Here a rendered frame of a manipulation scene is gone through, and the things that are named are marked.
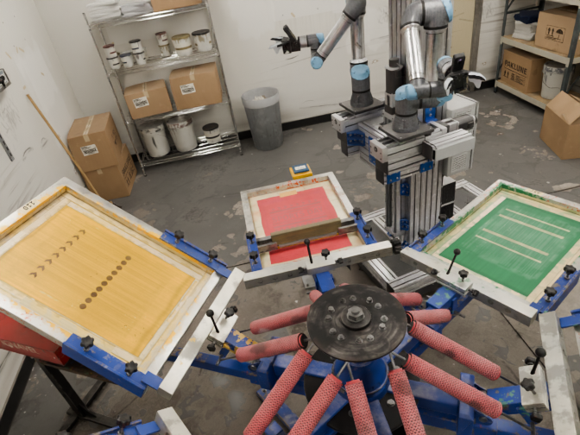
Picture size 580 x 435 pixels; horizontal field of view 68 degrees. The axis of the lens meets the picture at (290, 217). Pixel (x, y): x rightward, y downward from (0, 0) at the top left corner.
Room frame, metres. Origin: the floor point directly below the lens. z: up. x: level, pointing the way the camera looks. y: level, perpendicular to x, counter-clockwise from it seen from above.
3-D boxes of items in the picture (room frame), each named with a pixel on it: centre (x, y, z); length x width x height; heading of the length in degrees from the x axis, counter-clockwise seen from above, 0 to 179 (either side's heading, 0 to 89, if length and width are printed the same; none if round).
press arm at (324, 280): (1.36, -0.10, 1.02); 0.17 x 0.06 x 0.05; 5
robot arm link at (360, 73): (2.70, -0.59, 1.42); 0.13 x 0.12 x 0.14; 170
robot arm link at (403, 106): (2.22, -0.74, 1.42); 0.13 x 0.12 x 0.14; 82
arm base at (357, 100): (2.69, -0.59, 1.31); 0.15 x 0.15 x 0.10
